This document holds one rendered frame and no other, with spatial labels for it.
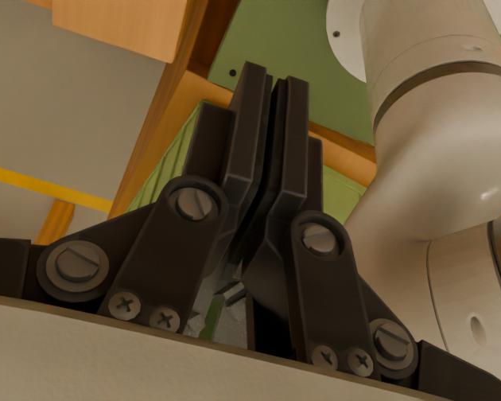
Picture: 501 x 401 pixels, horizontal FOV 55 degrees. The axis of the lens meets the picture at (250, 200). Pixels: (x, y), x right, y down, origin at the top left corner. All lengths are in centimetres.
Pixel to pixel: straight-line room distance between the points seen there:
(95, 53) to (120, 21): 118
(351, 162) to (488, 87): 46
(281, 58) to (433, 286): 39
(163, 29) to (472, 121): 35
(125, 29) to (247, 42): 14
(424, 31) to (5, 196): 221
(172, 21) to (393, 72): 25
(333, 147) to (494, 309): 56
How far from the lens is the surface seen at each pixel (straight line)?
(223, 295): 83
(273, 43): 59
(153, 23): 57
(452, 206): 36
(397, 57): 43
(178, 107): 76
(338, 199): 78
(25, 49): 185
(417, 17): 45
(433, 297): 28
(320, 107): 64
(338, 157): 80
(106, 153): 203
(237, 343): 90
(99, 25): 59
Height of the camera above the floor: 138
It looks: 42 degrees down
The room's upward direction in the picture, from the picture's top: 173 degrees counter-clockwise
